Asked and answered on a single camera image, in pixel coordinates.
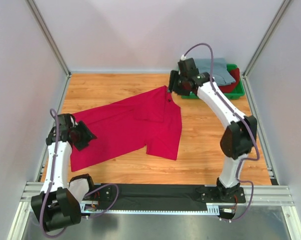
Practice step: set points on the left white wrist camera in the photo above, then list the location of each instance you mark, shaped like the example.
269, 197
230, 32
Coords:
73, 122

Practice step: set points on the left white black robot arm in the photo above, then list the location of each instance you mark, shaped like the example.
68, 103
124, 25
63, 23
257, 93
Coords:
57, 206

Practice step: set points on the green plastic bin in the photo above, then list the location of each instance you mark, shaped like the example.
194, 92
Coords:
235, 94

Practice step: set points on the black cloth strip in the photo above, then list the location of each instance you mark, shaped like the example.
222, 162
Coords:
159, 197

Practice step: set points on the grey slotted cable duct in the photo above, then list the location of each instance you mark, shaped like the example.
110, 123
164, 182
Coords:
212, 210

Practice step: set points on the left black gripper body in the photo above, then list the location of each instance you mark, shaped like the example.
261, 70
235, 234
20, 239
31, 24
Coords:
75, 132

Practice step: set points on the bright red t shirt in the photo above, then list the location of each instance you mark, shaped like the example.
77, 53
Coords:
150, 119

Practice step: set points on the aluminium corner post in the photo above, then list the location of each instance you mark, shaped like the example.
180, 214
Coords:
283, 8
47, 34

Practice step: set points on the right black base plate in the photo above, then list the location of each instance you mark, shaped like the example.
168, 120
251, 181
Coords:
220, 194

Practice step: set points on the dark red t shirt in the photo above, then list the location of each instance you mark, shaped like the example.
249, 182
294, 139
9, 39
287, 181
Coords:
231, 85

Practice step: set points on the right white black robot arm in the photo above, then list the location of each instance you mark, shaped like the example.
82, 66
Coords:
240, 130

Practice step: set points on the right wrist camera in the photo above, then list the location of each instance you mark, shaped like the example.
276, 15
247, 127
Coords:
183, 57

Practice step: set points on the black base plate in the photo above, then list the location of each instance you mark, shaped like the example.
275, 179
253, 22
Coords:
220, 194
103, 192

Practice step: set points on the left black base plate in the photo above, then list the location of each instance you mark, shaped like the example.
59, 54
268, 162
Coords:
103, 192

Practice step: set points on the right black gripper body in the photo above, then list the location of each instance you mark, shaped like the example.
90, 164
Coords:
181, 87

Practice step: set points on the aluminium front rail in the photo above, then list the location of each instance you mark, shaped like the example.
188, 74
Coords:
263, 195

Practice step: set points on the grey blue t shirt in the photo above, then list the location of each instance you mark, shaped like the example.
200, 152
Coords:
220, 73

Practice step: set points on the left aluminium corner post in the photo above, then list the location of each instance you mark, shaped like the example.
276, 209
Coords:
47, 34

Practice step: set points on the right aluminium corner post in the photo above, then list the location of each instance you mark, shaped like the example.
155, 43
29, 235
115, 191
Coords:
283, 8

